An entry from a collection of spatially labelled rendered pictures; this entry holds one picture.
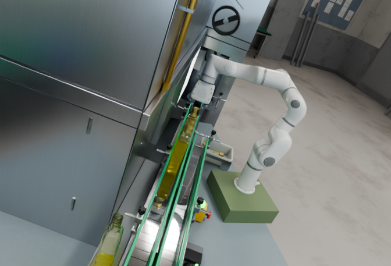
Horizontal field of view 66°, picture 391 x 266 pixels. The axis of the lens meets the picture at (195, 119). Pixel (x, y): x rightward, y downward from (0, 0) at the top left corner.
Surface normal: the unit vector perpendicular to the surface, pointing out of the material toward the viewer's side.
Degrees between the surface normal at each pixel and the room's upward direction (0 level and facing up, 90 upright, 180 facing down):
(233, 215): 90
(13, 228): 0
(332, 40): 90
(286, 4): 83
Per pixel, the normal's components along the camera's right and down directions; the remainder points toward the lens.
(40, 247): 0.33, -0.83
